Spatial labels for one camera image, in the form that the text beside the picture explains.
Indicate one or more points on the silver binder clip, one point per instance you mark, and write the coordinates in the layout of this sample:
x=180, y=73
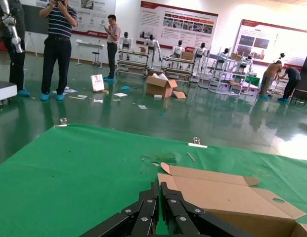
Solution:
x=197, y=144

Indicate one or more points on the white paper scrap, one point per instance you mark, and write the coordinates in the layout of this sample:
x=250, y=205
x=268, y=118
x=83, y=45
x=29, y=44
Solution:
x=155, y=164

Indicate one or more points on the clear plastic wrap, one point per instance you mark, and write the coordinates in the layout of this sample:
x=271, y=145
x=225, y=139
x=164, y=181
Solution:
x=163, y=158

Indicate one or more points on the white humanoid robot black head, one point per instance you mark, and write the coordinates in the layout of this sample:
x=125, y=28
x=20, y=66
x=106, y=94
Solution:
x=152, y=45
x=246, y=63
x=178, y=50
x=281, y=56
x=200, y=53
x=225, y=53
x=125, y=42

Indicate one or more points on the person in brown shirt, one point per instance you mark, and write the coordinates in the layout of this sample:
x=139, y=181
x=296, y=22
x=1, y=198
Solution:
x=270, y=72

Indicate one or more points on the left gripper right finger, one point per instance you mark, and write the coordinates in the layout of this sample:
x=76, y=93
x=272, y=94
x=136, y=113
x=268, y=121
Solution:
x=178, y=212

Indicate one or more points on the large open cardboard box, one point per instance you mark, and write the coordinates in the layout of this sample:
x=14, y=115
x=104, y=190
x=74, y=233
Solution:
x=159, y=86

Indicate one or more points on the flat cardboard piece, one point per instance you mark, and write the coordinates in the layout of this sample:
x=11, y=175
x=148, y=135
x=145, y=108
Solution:
x=179, y=95

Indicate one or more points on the wall poster with photo row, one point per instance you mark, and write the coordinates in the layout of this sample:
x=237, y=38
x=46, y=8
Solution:
x=178, y=24

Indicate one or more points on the wall poster with building photos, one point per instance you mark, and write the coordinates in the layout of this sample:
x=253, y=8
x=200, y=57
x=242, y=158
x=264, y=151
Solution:
x=267, y=42

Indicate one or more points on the small white box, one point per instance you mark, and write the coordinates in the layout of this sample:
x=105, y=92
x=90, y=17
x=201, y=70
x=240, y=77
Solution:
x=158, y=96

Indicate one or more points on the yellow paper strip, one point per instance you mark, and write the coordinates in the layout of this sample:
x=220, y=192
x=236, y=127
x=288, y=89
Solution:
x=76, y=98

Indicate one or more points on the long wooden stick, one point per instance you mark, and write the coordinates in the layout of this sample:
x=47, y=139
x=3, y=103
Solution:
x=191, y=157

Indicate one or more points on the white paper bag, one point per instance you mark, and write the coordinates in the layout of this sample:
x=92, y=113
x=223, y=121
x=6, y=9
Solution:
x=97, y=83

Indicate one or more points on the person in striped shirt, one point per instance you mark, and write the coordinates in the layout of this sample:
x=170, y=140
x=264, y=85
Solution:
x=59, y=27

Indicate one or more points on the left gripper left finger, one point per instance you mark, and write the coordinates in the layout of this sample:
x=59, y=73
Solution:
x=143, y=212

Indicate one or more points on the white narrow table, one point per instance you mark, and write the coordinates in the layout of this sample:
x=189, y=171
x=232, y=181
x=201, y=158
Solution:
x=90, y=45

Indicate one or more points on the white paper sheet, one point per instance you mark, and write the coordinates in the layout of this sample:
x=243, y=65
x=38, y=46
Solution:
x=143, y=106
x=120, y=94
x=82, y=96
x=98, y=100

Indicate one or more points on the white metal work rack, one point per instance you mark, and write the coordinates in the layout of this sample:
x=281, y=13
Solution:
x=132, y=63
x=179, y=66
x=226, y=84

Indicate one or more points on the white wall poster red stripe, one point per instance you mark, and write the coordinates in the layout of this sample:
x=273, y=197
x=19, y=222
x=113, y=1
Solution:
x=94, y=14

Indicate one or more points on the green table cloth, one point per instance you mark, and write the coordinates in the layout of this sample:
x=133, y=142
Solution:
x=69, y=172

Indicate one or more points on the white robot base platform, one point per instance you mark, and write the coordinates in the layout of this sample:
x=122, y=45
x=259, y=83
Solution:
x=5, y=91

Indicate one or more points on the small green cloth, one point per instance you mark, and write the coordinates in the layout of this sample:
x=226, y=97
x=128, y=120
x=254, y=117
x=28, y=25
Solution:
x=252, y=81

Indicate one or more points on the blue shoe cover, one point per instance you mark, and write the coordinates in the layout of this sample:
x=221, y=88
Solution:
x=125, y=88

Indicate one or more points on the person in dark blue shirt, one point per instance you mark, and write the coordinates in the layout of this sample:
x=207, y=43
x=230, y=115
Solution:
x=291, y=77

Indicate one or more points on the open brown cardboard box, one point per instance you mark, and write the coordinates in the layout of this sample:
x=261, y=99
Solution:
x=230, y=197
x=304, y=230

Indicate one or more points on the person in pink shirt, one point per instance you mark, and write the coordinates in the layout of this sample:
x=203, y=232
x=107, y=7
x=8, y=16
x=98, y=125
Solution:
x=113, y=34

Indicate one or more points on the black chair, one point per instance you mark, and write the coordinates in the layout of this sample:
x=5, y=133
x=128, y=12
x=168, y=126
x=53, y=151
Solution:
x=304, y=81

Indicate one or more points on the person in black clothes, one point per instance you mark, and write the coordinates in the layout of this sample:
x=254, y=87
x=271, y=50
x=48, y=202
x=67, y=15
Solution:
x=17, y=69

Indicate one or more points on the black stool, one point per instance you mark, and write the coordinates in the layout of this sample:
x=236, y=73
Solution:
x=95, y=55

